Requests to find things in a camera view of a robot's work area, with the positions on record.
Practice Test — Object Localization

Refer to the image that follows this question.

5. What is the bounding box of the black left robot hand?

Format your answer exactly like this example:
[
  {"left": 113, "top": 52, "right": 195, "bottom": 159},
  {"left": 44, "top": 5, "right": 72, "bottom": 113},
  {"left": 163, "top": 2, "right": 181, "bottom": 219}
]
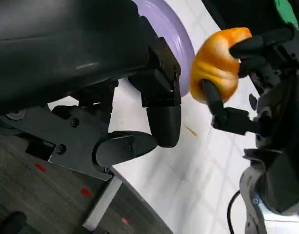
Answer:
[{"left": 0, "top": 0, "right": 182, "bottom": 181}]

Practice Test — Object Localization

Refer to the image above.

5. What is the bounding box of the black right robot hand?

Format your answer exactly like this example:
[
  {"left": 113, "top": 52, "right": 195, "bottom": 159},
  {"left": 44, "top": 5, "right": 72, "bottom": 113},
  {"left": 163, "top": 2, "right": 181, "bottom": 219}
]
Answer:
[{"left": 200, "top": 25, "right": 299, "bottom": 150}]

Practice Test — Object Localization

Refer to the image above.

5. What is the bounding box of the orange and white bread roll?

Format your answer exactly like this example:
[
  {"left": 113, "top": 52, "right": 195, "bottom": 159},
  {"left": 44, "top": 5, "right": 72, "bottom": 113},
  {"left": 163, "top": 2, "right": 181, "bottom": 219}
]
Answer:
[{"left": 190, "top": 27, "right": 252, "bottom": 103}]

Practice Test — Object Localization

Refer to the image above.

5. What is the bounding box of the green cloth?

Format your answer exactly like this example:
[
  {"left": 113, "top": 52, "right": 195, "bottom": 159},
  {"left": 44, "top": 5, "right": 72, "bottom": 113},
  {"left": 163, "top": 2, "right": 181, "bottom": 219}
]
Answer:
[{"left": 273, "top": 0, "right": 299, "bottom": 28}]

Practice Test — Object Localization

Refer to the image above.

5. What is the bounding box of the thin wooden stick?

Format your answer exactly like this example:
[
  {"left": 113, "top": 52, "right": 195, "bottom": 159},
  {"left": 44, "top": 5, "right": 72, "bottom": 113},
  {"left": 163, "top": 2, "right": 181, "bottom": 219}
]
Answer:
[{"left": 183, "top": 124, "right": 198, "bottom": 136}]

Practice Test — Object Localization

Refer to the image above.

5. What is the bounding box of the lilac plate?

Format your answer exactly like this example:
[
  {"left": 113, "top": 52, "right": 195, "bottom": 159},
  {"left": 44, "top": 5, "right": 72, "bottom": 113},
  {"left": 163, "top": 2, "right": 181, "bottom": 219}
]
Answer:
[{"left": 134, "top": 0, "right": 196, "bottom": 97}]

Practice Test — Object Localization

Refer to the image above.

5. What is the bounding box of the grey metal table leg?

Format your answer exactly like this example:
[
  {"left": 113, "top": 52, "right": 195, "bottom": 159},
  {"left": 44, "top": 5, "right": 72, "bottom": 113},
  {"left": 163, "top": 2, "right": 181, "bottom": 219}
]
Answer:
[{"left": 82, "top": 176, "right": 122, "bottom": 231}]

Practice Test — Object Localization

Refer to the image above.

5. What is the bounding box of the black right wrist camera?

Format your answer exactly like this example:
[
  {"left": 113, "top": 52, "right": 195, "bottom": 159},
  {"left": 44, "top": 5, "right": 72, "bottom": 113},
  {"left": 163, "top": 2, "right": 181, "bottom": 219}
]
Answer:
[{"left": 267, "top": 146, "right": 299, "bottom": 215}]

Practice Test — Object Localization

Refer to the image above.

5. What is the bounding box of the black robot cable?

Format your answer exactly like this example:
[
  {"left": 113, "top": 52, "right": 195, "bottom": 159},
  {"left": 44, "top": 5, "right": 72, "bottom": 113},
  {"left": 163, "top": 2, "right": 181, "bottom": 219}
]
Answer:
[{"left": 227, "top": 189, "right": 243, "bottom": 234}]

